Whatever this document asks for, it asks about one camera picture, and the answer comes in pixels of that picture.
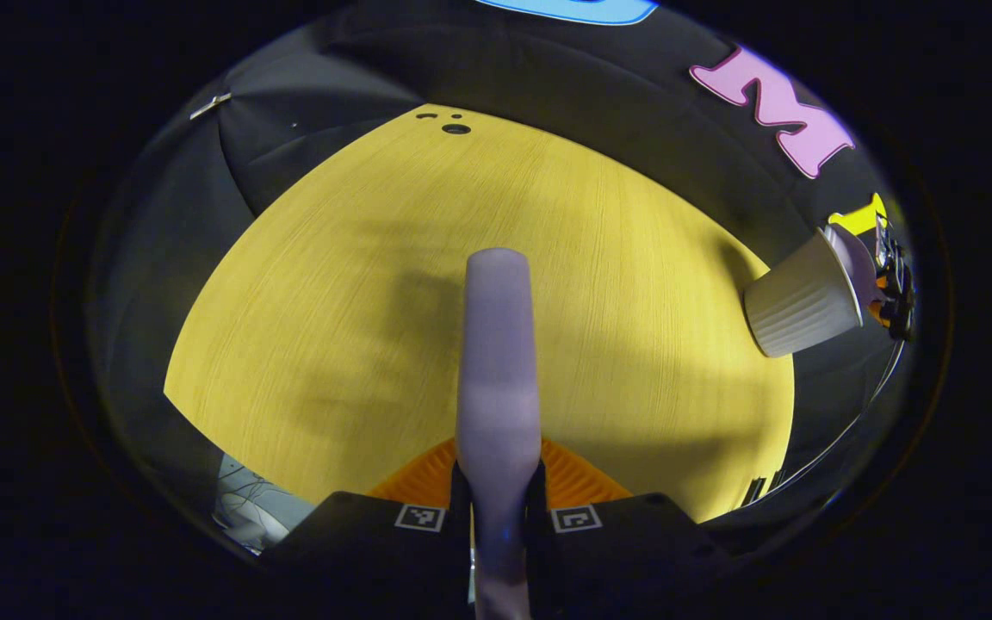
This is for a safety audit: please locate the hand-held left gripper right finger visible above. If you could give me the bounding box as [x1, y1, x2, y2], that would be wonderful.
[529, 437, 725, 620]

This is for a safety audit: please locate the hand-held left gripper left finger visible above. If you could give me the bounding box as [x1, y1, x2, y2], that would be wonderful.
[262, 437, 473, 620]

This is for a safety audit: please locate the small lilac broom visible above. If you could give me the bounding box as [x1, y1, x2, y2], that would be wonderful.
[456, 248, 543, 620]

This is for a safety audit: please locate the wooden desktop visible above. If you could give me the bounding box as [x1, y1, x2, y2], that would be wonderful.
[163, 103, 797, 524]

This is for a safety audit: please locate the white cloth tag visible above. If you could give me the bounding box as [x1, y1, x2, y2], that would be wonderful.
[189, 92, 233, 121]

